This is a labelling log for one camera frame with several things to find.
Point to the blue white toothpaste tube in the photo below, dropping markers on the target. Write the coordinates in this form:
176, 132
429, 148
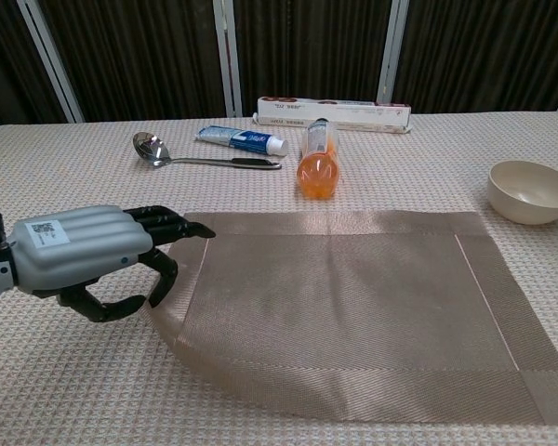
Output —
246, 140

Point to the dark pleated screen panel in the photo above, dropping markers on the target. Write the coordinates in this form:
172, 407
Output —
307, 46
483, 51
139, 56
4, 69

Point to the light brown bowl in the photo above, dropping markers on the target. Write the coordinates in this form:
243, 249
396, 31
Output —
530, 204

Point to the brown woven placemat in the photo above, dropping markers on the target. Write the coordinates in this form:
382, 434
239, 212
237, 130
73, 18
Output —
353, 302

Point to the beige woven tablecloth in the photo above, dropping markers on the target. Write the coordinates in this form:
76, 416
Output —
74, 371

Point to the long white cardboard box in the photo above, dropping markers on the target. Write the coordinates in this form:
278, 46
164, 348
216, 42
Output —
353, 114

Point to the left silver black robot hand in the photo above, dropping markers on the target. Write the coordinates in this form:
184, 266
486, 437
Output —
83, 251

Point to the orange drink bottle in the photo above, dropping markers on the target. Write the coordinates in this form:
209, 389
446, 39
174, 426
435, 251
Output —
317, 174

